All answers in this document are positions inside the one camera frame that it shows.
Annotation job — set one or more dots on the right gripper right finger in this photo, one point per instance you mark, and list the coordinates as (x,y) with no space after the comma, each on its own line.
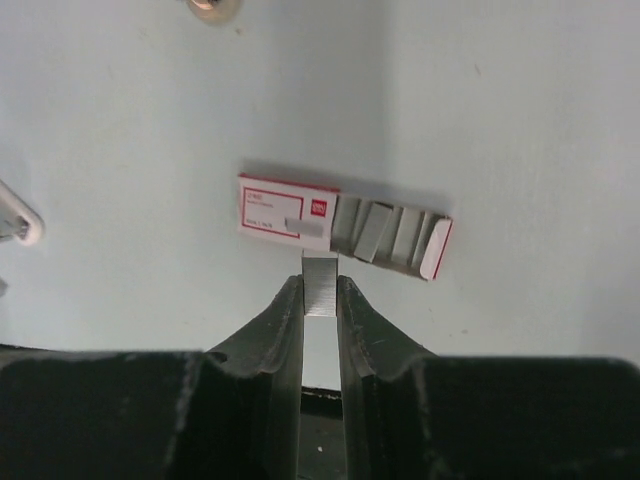
(411,414)

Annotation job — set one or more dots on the red white staples box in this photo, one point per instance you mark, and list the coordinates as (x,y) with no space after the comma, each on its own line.
(391,236)

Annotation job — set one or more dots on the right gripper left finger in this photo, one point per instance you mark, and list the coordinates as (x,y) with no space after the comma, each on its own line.
(231,412)

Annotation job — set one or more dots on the long staple strip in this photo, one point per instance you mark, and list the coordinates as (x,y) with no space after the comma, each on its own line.
(320,273)

